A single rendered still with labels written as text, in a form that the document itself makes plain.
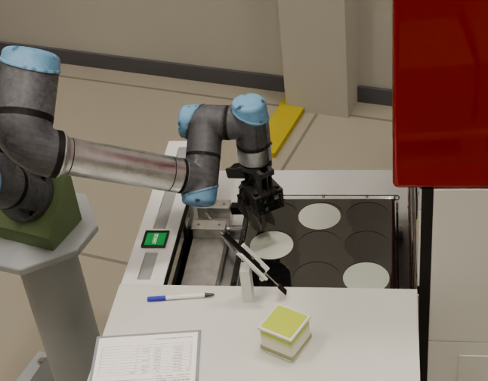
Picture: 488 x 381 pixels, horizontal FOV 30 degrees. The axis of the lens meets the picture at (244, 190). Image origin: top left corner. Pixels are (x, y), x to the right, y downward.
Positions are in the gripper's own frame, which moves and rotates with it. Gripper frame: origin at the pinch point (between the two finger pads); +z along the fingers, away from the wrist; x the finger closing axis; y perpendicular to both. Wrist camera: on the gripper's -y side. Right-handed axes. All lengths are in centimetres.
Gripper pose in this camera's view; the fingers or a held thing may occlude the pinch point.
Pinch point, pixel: (258, 225)
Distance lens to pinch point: 216.1
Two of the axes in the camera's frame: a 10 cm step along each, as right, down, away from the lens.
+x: 8.8, -3.5, 3.2
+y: 4.6, 5.0, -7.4
